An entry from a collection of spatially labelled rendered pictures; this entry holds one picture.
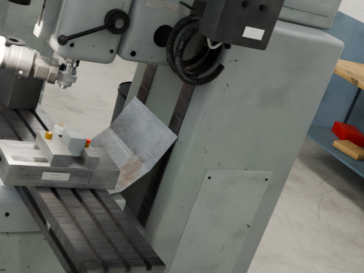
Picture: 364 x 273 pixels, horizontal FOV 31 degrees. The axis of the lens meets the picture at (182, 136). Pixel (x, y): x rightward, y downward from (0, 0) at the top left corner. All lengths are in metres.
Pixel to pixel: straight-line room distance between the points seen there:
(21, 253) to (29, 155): 0.36
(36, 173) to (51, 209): 0.13
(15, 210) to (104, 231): 0.33
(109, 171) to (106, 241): 0.30
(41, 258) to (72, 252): 0.48
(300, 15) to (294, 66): 0.19
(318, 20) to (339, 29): 4.52
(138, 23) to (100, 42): 0.13
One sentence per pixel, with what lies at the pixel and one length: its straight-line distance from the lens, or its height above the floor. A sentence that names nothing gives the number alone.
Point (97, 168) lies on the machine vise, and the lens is 1.99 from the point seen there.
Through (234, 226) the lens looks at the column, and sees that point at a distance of 2.44.
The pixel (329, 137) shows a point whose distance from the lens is 6.13.
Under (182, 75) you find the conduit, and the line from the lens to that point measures 1.93.
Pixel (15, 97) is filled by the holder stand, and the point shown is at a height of 1.01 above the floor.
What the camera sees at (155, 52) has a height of 1.38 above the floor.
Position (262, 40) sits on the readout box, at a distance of 1.91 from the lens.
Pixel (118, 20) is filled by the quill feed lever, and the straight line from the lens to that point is 1.93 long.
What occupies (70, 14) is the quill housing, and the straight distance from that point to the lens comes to 1.91.
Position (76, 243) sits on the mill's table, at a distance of 1.74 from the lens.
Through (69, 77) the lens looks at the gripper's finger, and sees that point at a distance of 2.05.
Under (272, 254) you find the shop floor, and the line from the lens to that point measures 4.20.
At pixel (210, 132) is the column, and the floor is 1.18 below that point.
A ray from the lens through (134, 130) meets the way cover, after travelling 2.32.
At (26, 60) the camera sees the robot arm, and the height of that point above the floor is 1.26.
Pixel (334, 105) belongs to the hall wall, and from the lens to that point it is 6.81.
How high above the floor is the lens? 1.88
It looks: 20 degrees down
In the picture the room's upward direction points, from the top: 20 degrees clockwise
